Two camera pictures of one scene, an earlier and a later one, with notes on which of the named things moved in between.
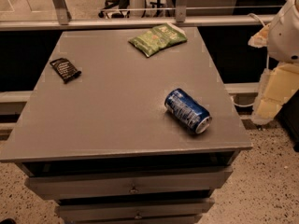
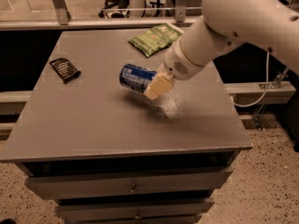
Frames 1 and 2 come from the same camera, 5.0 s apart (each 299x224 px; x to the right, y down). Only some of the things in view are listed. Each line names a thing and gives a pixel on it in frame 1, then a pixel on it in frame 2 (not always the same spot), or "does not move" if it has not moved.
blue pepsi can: x=188 y=110 -> x=135 y=77
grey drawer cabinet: x=116 y=136 does not move
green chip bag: x=162 y=36 does not move
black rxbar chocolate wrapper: x=65 y=69 does not move
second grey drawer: x=188 y=212 does not move
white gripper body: x=285 y=36 -> x=177 y=65
